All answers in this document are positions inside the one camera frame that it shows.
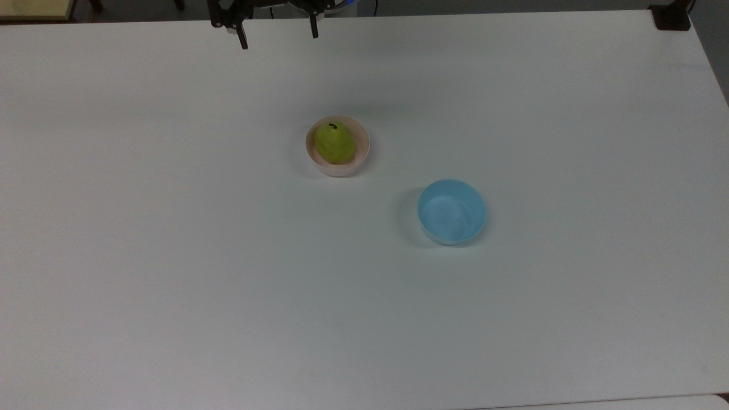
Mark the wooden furniture board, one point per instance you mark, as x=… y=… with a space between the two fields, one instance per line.
x=34 y=8

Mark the pink plastic bowl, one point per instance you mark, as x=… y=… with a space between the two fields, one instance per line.
x=364 y=149

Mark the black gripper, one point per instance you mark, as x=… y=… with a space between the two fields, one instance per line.
x=282 y=3

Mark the light blue plastic bowl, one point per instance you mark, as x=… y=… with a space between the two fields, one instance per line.
x=453 y=213

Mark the black clamp mount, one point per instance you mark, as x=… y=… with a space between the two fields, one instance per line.
x=671 y=18

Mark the green pear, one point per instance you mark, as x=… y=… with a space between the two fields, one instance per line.
x=335 y=142

